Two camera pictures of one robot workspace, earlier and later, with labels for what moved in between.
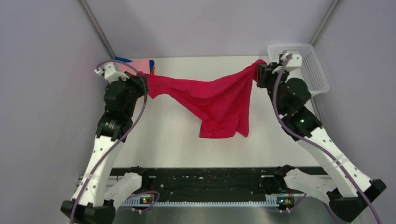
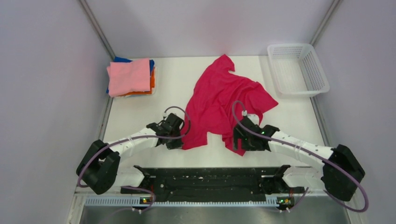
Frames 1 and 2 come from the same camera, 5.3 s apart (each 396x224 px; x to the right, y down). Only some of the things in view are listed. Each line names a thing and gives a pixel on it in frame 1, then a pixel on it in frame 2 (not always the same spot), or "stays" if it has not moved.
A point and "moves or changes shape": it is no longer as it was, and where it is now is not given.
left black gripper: (138, 80) to (177, 144)
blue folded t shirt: (152, 63) stays
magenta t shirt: (222, 104) moves or changes shape
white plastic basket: (311, 71) stays
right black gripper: (265, 73) to (237, 135)
